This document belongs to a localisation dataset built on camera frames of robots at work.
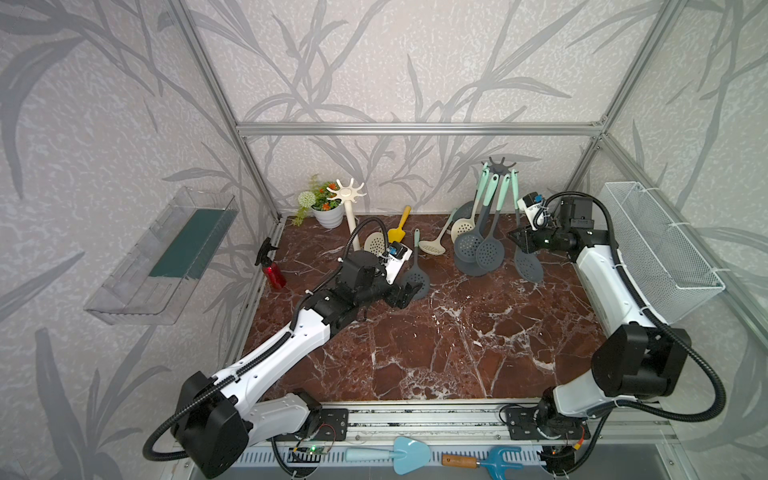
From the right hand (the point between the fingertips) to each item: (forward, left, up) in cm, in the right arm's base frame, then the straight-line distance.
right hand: (511, 231), depth 84 cm
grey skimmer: (-1, +27, -20) cm, 34 cm away
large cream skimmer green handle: (+10, +10, -9) cm, 17 cm away
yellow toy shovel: (+17, +34, -21) cm, 44 cm away
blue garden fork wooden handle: (-52, +11, -22) cm, 57 cm away
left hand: (-15, +29, -1) cm, 33 cm away
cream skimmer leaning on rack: (+13, +41, -21) cm, 48 cm away
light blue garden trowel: (-50, +30, -23) cm, 63 cm away
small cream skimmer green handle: (+12, +19, -22) cm, 32 cm away
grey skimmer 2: (-1, +4, -11) cm, 11 cm away
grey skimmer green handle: (+4, +10, -11) cm, 15 cm away
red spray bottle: (-2, +73, -15) cm, 75 cm away
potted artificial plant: (+22, +60, -13) cm, 65 cm away
